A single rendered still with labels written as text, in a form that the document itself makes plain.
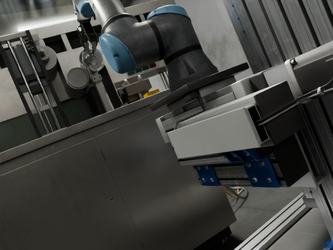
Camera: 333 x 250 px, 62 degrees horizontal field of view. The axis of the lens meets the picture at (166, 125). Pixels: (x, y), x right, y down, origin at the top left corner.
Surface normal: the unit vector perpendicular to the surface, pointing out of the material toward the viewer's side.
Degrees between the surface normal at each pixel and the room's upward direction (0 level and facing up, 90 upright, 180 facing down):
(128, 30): 67
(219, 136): 90
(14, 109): 90
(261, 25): 90
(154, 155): 90
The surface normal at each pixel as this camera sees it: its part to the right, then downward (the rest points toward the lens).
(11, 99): 0.35, -0.13
